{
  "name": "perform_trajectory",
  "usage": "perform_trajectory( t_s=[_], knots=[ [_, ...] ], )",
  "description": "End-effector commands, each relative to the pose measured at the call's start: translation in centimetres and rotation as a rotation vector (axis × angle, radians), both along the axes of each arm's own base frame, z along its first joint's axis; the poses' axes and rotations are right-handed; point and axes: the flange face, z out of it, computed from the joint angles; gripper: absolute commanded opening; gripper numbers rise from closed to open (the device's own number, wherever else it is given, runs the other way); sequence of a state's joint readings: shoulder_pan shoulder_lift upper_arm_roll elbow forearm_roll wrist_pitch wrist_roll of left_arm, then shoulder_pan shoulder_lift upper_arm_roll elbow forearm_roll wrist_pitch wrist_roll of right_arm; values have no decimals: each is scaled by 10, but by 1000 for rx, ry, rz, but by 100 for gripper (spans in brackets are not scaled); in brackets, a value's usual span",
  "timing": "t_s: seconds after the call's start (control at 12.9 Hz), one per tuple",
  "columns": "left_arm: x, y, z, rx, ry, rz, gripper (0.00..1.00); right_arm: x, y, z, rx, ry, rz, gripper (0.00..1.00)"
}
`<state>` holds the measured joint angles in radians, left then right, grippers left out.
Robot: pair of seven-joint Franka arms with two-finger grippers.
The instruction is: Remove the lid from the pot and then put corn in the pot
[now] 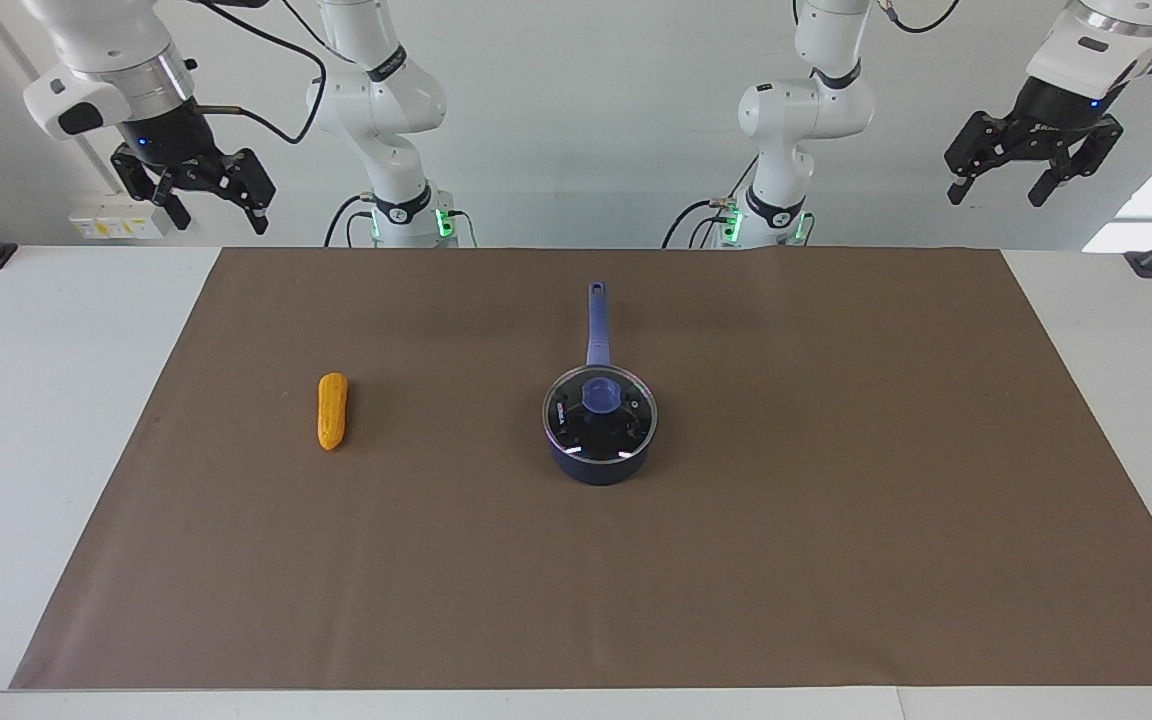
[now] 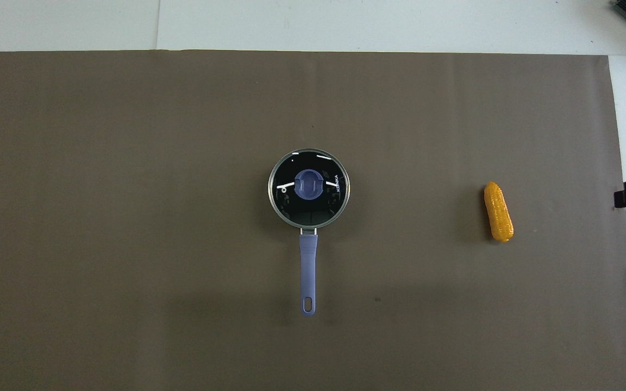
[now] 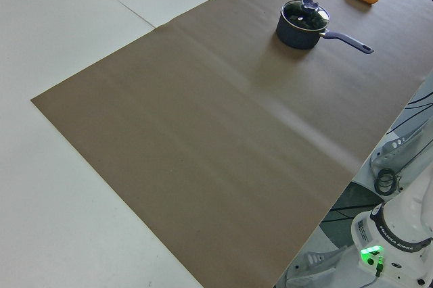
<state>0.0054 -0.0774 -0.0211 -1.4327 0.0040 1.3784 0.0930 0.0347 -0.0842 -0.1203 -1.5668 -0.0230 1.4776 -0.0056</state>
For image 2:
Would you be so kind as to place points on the yellow corn cob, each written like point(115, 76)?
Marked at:
point(498, 212)

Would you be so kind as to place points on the glass lid with purple knob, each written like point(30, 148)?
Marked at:
point(308, 184)

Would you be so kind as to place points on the brown table mat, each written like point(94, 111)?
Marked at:
point(128, 163)

